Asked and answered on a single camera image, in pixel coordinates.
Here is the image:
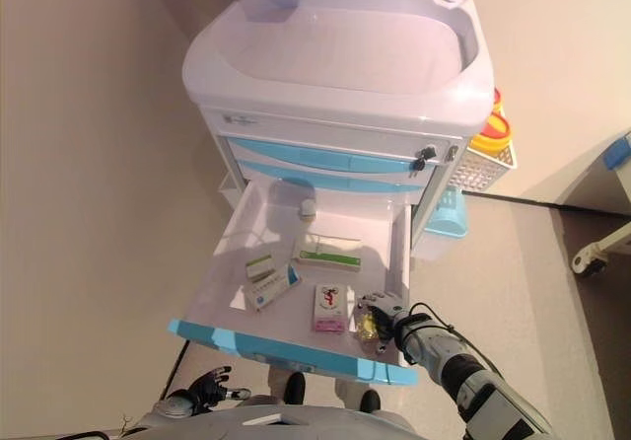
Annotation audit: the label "blue bed corner bumper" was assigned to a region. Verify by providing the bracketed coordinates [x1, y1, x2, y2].
[603, 136, 631, 169]

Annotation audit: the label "black cart keys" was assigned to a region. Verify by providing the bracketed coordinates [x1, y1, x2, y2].
[411, 144, 440, 173]

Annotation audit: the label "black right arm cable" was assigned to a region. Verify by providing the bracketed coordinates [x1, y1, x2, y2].
[408, 301, 500, 378]

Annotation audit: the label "blue plastic bin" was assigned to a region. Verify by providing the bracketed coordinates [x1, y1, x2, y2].
[424, 187, 470, 240]

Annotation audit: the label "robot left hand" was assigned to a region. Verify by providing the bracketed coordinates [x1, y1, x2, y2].
[189, 365, 252, 405]

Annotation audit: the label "long green white box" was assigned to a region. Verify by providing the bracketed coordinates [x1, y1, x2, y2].
[291, 232, 364, 270]

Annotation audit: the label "white mesh basket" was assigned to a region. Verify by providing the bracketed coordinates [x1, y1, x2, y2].
[456, 141, 521, 194]

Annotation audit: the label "white box red figure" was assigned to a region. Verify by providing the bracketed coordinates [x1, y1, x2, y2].
[311, 284, 349, 334]

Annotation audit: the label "white bed caster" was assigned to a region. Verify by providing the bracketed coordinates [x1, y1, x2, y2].
[571, 247, 609, 279]

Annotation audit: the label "black robot left foot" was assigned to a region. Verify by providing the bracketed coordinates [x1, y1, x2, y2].
[285, 371, 308, 404]

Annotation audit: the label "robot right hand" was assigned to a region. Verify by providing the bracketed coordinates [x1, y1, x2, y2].
[357, 291, 411, 356]

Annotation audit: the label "white medical cart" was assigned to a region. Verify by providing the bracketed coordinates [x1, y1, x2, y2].
[180, 0, 496, 249]

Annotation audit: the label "small green white box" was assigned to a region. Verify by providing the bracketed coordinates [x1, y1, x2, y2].
[245, 255, 278, 282]

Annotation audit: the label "white drawer blue front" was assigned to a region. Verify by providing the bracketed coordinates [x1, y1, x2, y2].
[167, 178, 420, 386]

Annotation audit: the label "grey robot torso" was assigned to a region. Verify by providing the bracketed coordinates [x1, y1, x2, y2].
[132, 403, 474, 440]

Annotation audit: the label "wheeled equipment base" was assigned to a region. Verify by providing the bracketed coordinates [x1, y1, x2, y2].
[554, 128, 631, 279]

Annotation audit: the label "white box blue corner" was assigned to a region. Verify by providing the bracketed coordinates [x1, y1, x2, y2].
[245, 264, 304, 312]

